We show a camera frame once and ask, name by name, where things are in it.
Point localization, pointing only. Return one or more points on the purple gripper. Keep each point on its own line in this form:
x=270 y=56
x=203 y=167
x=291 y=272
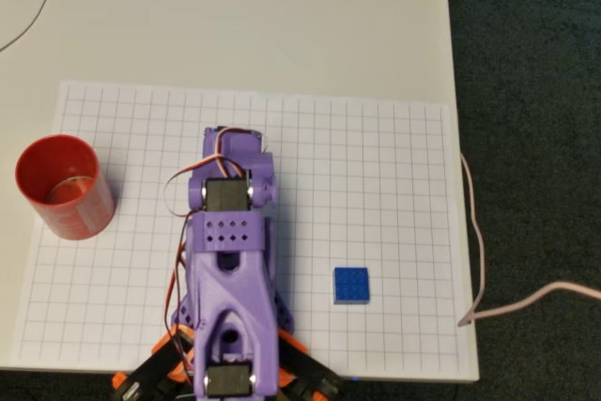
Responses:
x=240 y=142

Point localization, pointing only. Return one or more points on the blue toy brick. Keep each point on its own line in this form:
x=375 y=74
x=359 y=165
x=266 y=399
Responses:
x=351 y=284

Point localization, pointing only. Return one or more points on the purple robot arm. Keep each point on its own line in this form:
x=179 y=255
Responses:
x=235 y=288

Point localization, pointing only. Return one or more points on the red cup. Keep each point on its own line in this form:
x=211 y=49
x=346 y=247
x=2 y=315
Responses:
x=89 y=206

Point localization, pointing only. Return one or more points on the white grid paper sheet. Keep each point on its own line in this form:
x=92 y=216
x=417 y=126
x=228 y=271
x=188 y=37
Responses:
x=375 y=185

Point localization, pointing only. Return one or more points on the black orange table clamp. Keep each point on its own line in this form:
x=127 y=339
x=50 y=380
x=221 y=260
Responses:
x=155 y=363
x=310 y=368

